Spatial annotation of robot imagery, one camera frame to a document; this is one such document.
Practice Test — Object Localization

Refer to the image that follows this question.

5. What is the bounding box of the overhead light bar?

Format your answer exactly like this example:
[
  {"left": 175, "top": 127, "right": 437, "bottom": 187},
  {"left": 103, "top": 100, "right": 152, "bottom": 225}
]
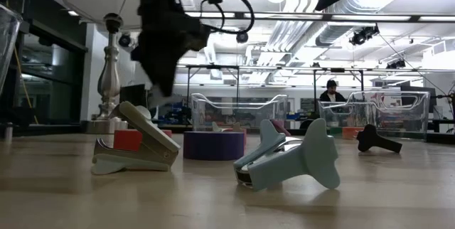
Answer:
[{"left": 184, "top": 10, "right": 455, "bottom": 23}]

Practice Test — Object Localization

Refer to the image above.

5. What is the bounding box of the purple tape roll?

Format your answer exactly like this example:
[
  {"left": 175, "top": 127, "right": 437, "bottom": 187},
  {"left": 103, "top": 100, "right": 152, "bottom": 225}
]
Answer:
[{"left": 183, "top": 131, "right": 246, "bottom": 161}]

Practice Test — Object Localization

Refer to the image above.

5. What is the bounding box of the clear plastic bin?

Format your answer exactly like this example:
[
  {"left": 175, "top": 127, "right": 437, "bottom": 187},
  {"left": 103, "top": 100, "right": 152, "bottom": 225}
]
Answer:
[
  {"left": 0, "top": 3, "right": 23, "bottom": 97},
  {"left": 190, "top": 92, "right": 289, "bottom": 133},
  {"left": 318, "top": 90, "right": 431, "bottom": 141}
]

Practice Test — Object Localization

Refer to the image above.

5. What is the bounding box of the pale green staple remover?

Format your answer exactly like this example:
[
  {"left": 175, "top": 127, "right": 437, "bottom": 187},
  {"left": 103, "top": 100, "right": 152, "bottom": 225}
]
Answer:
[{"left": 90, "top": 101, "right": 181, "bottom": 176}]

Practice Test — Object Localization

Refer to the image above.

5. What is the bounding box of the orange tape roll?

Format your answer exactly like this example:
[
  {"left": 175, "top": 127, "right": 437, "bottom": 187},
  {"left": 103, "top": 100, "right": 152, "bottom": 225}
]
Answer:
[{"left": 341, "top": 126, "right": 365, "bottom": 140}]

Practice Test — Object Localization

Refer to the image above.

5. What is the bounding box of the black workstation frame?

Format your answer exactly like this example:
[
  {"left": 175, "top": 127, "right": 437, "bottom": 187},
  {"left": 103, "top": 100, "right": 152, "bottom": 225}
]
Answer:
[{"left": 184, "top": 63, "right": 365, "bottom": 116}]

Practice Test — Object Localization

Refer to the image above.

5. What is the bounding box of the black monitor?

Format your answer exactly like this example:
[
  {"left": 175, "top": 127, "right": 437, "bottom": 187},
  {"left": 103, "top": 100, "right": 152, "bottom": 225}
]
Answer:
[
  {"left": 400, "top": 85, "right": 437, "bottom": 107},
  {"left": 119, "top": 83, "right": 146, "bottom": 107}
]

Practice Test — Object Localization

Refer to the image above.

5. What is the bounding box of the black left camera cable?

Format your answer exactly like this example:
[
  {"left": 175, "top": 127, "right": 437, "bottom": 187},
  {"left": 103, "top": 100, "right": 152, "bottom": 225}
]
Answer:
[{"left": 198, "top": 0, "right": 256, "bottom": 35}]

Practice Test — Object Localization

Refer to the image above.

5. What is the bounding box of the light blue staple remover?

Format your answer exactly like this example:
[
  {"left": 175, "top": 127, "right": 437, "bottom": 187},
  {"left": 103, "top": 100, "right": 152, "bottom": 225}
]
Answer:
[{"left": 232, "top": 117, "right": 341, "bottom": 192}]

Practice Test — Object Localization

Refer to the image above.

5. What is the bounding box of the person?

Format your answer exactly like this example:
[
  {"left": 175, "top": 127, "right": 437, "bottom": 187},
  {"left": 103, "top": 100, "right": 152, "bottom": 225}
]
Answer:
[{"left": 318, "top": 79, "right": 348, "bottom": 102}]

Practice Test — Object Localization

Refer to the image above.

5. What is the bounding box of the black ceiling spotlight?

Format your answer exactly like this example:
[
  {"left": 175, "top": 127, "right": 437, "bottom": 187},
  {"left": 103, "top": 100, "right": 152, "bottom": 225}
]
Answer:
[
  {"left": 349, "top": 25, "right": 380, "bottom": 47},
  {"left": 235, "top": 28, "right": 250, "bottom": 44},
  {"left": 386, "top": 59, "right": 407, "bottom": 70},
  {"left": 118, "top": 32, "right": 134, "bottom": 48}
]

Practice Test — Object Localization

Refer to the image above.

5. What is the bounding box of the red tape roll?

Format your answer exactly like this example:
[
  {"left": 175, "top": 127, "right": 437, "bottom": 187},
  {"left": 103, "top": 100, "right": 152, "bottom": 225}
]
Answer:
[{"left": 112, "top": 128, "right": 174, "bottom": 151}]

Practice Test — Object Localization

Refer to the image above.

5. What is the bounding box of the black aluminium table frame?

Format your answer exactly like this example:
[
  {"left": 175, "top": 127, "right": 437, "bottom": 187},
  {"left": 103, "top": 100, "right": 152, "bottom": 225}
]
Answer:
[{"left": 0, "top": 124, "right": 455, "bottom": 145}]

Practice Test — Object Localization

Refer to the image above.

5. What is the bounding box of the lavender staple remover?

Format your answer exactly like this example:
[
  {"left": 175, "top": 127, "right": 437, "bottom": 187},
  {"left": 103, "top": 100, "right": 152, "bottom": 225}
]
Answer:
[{"left": 269, "top": 119, "right": 291, "bottom": 137}]

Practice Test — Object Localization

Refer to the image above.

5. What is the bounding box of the white shade silver table lamp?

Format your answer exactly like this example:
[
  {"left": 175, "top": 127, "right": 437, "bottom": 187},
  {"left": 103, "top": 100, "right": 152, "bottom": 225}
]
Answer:
[{"left": 63, "top": 0, "right": 143, "bottom": 134}]

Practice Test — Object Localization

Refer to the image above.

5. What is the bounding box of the black staple remover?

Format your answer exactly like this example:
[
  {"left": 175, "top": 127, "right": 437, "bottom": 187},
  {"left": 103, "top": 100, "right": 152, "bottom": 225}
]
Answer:
[{"left": 356, "top": 124, "right": 403, "bottom": 154}]

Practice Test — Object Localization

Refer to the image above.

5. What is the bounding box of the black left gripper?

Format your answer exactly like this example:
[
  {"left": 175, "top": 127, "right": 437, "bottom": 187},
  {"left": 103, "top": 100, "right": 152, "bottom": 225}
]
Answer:
[{"left": 130, "top": 6, "right": 213, "bottom": 97}]

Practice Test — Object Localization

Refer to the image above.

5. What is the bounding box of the yellow cable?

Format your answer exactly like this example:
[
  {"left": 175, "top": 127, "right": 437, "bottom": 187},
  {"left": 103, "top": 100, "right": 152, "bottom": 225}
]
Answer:
[{"left": 13, "top": 46, "right": 39, "bottom": 125}]

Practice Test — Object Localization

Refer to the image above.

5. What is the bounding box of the silver ventilation duct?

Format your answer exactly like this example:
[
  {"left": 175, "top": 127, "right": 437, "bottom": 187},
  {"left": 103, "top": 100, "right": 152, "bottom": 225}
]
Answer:
[{"left": 314, "top": 0, "right": 402, "bottom": 47}]

